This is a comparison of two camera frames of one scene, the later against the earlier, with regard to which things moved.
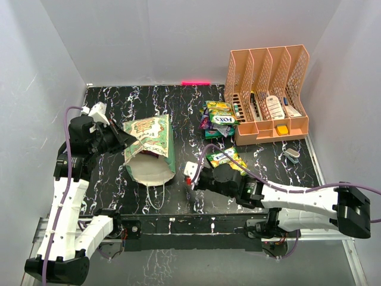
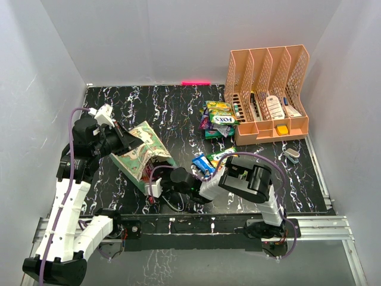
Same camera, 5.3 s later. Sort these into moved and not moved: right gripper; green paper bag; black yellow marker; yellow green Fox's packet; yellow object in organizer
Moved: right gripper; green paper bag
Not moved: yellow object in organizer; yellow green Fox's packet; black yellow marker
